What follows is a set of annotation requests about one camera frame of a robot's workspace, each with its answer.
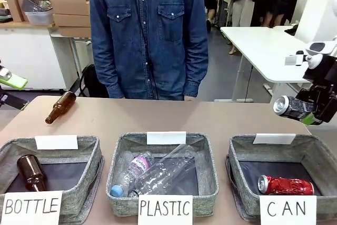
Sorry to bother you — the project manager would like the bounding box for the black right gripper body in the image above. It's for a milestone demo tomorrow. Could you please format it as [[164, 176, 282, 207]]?
[[302, 55, 337, 123]]

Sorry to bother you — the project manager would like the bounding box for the black silver drink can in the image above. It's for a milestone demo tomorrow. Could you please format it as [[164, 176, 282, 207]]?
[[273, 95, 316, 120]]

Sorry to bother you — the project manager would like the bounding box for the crushed red soda can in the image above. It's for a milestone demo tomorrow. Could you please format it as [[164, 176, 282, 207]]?
[[257, 174, 315, 195]]

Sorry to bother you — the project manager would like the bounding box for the brown glass bottle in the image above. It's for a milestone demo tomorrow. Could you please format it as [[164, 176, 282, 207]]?
[[45, 91, 77, 125], [16, 154, 49, 192]]

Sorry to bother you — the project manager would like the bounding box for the small clear water bottle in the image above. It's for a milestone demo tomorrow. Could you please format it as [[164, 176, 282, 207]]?
[[110, 151, 155, 197]]

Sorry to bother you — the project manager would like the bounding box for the large clear plastic bottle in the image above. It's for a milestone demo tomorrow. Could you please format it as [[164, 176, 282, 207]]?
[[127, 143, 197, 198]]

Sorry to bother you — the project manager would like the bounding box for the grey fabric basket can sign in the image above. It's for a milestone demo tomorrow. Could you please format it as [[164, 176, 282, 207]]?
[[225, 133, 337, 223]]

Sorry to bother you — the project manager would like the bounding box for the grey fabric basket bottle sign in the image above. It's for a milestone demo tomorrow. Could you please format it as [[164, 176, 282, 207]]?
[[0, 134, 105, 225]]

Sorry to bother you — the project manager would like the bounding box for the white paper sign CAN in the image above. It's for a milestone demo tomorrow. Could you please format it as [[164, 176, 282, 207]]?
[[259, 195, 318, 225]]

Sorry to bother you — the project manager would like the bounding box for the grey fabric basket plastic sign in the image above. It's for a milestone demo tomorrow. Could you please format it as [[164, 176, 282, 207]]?
[[106, 131, 220, 217]]

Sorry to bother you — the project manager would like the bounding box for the white cabinet wooden top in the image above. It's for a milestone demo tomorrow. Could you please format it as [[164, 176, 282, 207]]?
[[0, 21, 80, 91]]

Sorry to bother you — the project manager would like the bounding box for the blank white card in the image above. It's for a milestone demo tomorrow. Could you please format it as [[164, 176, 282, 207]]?
[[35, 134, 79, 150], [252, 133, 296, 145], [146, 131, 187, 145]]

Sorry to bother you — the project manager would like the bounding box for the white table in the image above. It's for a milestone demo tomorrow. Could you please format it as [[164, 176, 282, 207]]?
[[213, 26, 316, 104]]

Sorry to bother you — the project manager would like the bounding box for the clear plastic container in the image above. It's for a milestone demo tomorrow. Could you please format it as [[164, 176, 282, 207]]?
[[25, 8, 55, 25]]

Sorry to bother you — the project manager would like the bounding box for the white desk with legs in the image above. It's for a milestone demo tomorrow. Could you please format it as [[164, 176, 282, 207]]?
[[49, 32, 93, 97]]

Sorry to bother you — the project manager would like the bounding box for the small cardboard box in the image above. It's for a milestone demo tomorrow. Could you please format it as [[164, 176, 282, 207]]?
[[5, 0, 29, 23]]

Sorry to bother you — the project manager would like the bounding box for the black backpack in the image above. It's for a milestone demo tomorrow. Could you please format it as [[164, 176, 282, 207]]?
[[78, 64, 110, 98]]

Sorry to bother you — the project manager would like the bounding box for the flat cardboard box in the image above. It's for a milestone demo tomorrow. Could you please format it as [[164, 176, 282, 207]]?
[[52, 13, 92, 27], [57, 24, 93, 38]]

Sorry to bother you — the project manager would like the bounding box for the large open cardboard box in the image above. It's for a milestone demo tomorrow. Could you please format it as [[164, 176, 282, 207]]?
[[48, 0, 91, 16]]

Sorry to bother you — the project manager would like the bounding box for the white paper sign BOTTLE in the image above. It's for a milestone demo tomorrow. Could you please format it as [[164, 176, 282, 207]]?
[[0, 190, 64, 225]]

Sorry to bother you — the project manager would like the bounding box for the person in denim shirt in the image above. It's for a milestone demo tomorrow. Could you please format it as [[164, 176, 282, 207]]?
[[86, 0, 209, 101]]

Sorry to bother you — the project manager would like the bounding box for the white paper sign PLASTIC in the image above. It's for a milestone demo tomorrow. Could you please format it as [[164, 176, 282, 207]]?
[[137, 194, 194, 225]]

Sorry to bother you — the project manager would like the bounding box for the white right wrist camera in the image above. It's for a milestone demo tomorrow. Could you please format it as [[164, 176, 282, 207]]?
[[284, 50, 323, 70]]

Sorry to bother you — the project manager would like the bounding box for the black wire basket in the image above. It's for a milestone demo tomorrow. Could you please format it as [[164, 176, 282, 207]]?
[[22, 0, 53, 13]]

